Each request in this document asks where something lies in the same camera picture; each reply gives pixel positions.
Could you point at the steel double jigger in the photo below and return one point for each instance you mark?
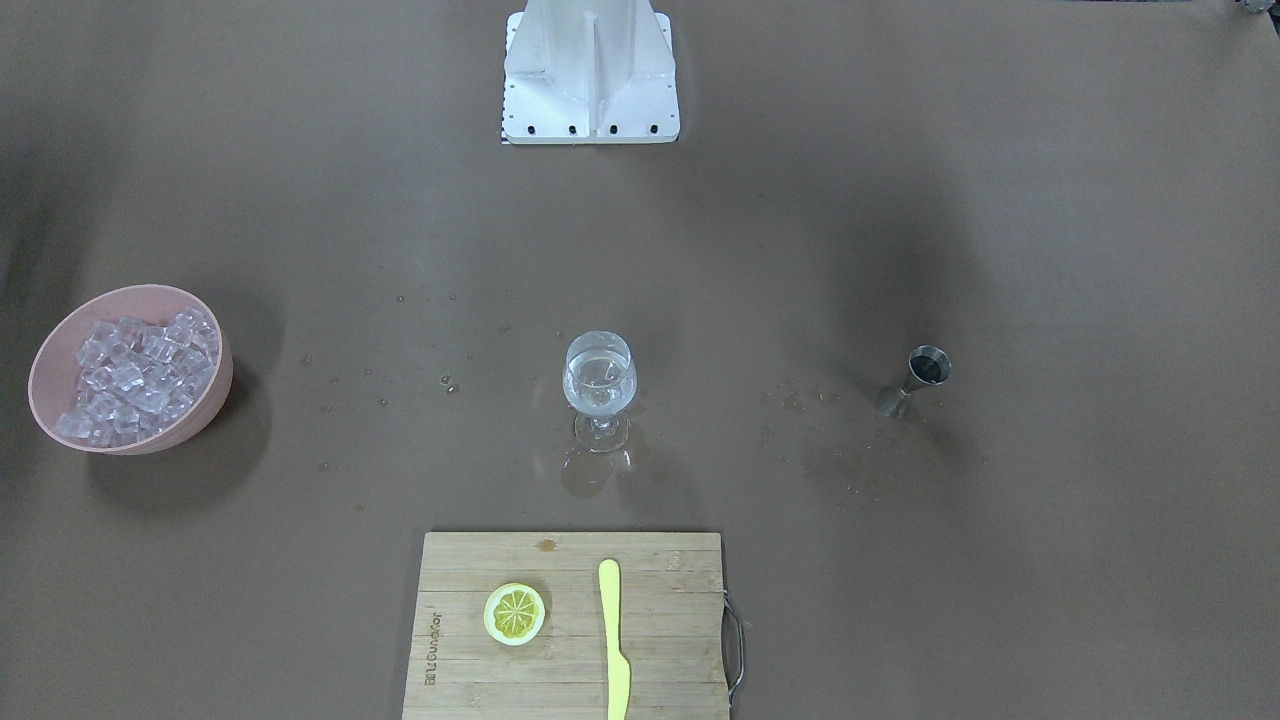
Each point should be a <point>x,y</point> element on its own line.
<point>928,366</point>

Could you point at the clear wine glass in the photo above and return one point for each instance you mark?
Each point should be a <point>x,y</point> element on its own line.
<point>599,381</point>

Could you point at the clear ice cubes pile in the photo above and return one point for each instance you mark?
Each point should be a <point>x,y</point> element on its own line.
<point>136,379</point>

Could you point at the bamboo cutting board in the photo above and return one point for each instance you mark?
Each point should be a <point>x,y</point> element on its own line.
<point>670,627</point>

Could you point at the yellow lemon slice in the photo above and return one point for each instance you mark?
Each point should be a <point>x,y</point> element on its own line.
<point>513,614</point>

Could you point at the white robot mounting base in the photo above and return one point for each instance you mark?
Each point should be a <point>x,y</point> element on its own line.
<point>589,73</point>

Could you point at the yellow plastic knife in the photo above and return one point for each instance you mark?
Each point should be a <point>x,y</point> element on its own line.
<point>617,667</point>

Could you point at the pink plastic bowl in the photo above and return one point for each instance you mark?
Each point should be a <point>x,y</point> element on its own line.
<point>53,374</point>

